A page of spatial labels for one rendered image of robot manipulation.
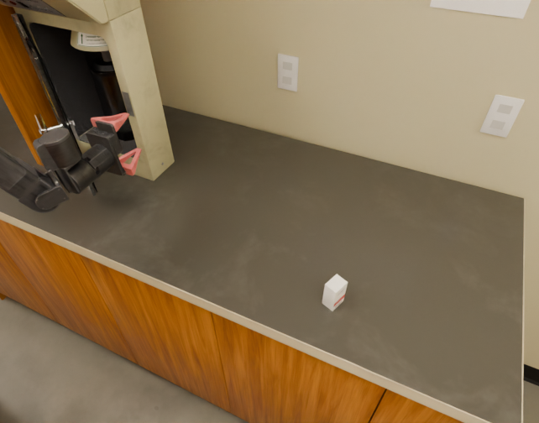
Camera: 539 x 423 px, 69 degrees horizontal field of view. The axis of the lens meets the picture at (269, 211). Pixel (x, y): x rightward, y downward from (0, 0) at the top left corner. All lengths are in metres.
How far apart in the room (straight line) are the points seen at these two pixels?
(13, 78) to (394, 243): 1.14
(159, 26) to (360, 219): 0.96
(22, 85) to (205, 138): 0.56
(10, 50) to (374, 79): 1.02
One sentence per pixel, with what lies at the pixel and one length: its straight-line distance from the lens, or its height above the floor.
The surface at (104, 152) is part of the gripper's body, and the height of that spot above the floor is 1.23.
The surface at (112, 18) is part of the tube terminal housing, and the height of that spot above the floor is 1.41.
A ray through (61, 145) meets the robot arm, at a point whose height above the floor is 1.29.
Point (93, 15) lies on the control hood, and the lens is 1.01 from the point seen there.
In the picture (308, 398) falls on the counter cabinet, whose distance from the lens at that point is 1.21.
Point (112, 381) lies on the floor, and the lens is 1.98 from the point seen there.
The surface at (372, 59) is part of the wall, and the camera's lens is 1.23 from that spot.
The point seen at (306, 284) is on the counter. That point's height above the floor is 0.94.
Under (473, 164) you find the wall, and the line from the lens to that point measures 1.34.
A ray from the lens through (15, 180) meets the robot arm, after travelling 0.86.
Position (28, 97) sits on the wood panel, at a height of 1.16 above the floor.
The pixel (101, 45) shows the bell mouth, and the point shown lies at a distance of 1.16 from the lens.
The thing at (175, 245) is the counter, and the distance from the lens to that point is 1.06.
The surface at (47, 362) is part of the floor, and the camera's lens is 2.14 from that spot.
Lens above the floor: 1.72
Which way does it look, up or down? 44 degrees down
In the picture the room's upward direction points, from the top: straight up
